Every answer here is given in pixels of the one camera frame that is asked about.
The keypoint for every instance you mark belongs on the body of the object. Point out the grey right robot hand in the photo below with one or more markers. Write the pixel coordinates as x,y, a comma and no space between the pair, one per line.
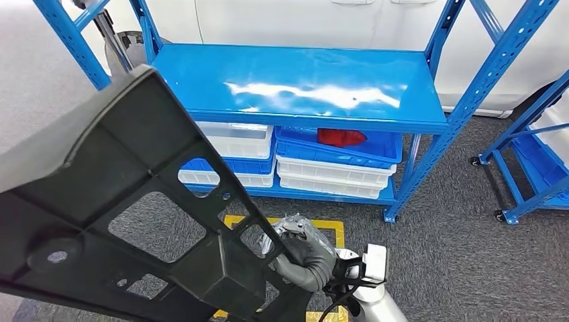
306,262

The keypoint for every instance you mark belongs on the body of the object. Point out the black plastic plate bracket part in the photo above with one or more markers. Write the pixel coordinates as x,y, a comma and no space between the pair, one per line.
111,146

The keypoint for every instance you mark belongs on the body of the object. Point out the red plastic part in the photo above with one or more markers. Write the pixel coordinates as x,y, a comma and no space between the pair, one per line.
340,137

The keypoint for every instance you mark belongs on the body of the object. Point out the blue metal shelf rack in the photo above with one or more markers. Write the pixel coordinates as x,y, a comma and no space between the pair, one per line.
289,75
546,169

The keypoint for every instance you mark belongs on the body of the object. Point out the white car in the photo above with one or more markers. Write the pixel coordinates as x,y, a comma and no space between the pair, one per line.
311,22

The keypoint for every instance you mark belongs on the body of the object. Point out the grey metal pole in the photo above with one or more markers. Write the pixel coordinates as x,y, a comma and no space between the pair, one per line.
113,42

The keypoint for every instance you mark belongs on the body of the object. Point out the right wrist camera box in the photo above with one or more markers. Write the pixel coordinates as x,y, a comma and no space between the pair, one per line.
375,262

